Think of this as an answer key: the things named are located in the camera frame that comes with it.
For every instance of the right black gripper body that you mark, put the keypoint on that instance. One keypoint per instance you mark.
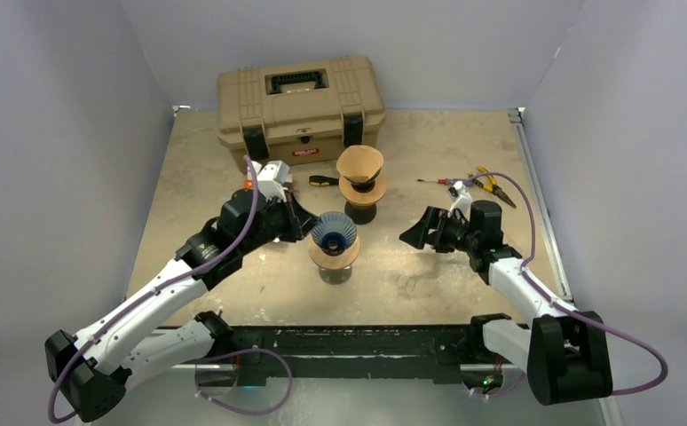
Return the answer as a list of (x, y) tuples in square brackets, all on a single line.
[(453, 234)]

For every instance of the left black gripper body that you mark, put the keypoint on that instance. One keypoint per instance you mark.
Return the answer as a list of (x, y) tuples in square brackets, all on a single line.
[(279, 220)]

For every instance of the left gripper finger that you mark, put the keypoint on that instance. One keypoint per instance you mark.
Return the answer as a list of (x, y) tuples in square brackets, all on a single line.
[(302, 220), (295, 236)]

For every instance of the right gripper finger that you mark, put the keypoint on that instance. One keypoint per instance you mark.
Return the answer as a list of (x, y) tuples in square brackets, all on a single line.
[(434, 215), (418, 235)]

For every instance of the brown paper coffee filter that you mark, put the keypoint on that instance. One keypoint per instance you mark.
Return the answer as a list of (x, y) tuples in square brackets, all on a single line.
[(359, 163)]

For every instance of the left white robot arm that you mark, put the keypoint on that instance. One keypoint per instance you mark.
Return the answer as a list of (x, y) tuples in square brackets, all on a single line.
[(93, 368)]

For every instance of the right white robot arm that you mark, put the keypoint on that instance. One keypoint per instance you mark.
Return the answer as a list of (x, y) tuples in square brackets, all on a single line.
[(563, 352)]

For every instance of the blue red screwdriver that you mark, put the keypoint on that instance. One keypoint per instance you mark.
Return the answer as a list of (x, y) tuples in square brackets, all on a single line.
[(442, 181)]

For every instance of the black yellow screwdriver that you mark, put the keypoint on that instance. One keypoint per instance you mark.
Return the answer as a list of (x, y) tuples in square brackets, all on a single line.
[(320, 180)]

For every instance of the yellow black pliers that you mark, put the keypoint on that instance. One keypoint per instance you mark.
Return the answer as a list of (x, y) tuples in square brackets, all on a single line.
[(491, 186)]

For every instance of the tan plastic toolbox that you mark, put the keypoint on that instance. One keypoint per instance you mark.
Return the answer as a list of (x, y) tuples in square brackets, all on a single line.
[(300, 113)]

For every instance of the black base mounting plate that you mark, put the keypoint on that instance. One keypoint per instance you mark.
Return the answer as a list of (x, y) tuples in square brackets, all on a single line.
[(443, 354)]

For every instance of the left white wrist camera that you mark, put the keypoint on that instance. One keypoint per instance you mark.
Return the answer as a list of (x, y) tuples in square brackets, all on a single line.
[(274, 179)]

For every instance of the aluminium frame rail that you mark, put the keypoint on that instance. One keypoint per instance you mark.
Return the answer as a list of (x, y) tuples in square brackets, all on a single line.
[(516, 121)]

